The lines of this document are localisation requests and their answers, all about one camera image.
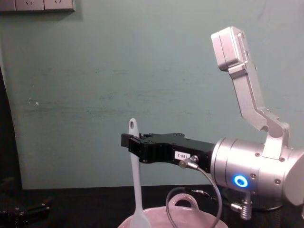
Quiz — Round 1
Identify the white wall socket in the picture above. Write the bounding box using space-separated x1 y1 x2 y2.
44 0 75 10
0 0 16 12
15 0 45 11

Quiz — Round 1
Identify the white silicone spatula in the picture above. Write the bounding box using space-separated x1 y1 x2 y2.
128 118 152 228

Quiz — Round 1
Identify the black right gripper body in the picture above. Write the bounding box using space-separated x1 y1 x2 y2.
139 132 216 173

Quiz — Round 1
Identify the pink pot lid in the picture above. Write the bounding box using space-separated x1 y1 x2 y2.
117 192 229 228

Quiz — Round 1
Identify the thin dark gripper cable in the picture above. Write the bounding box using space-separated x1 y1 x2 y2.
165 154 224 228

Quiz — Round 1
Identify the black table cloth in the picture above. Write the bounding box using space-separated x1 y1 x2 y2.
0 184 304 228

